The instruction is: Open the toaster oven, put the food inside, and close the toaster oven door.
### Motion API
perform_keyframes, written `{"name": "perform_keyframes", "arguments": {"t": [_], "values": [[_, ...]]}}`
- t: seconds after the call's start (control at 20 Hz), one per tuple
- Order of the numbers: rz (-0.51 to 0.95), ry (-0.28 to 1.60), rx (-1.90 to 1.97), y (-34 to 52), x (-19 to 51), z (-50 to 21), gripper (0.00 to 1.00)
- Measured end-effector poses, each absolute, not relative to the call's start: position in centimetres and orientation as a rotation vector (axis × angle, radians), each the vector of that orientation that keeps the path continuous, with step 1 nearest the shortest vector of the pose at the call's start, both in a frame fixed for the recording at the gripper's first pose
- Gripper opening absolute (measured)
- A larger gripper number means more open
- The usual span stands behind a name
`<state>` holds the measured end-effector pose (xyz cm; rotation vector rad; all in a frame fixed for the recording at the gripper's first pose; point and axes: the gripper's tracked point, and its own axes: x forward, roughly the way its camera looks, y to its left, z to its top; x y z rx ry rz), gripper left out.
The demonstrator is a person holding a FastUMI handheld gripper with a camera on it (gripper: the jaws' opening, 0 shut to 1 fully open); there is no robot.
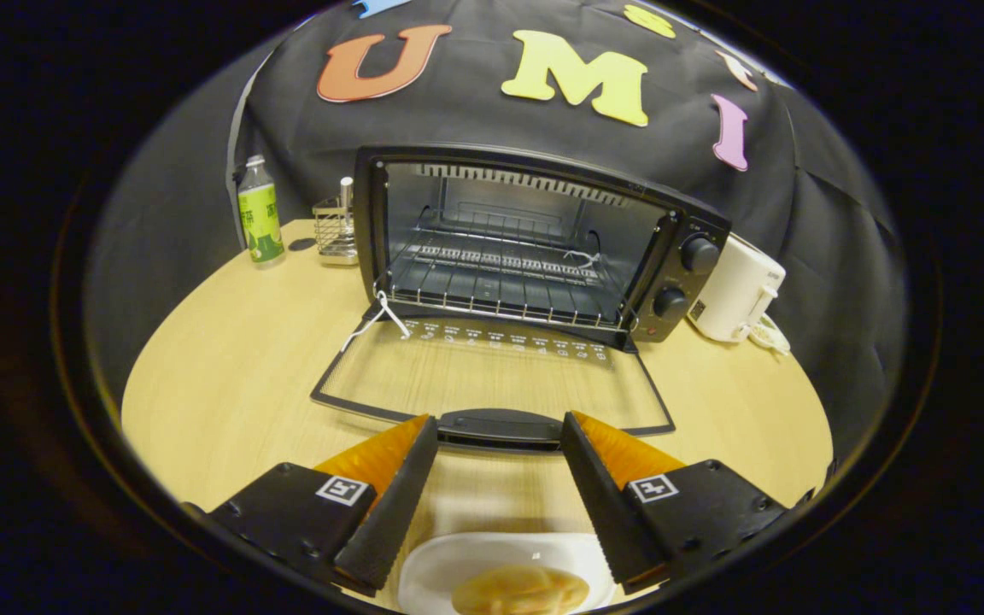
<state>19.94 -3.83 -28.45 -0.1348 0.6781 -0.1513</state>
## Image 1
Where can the black toaster oven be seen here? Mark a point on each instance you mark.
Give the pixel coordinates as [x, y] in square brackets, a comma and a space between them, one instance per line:
[680, 278]

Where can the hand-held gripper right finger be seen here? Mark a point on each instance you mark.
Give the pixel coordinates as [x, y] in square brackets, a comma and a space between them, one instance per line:
[603, 504]

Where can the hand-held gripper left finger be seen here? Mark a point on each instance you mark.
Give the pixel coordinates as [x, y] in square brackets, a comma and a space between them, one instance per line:
[394, 504]

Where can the green label drink bottle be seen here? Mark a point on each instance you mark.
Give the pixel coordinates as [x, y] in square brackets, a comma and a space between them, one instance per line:
[260, 222]

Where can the white pop-up toaster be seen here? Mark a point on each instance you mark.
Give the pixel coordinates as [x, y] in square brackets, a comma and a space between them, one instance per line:
[735, 290]

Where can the white square plate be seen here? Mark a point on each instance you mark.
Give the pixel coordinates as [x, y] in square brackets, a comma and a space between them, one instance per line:
[458, 559]

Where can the golden bread roll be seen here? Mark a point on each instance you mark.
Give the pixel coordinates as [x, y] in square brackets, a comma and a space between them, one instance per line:
[522, 591]

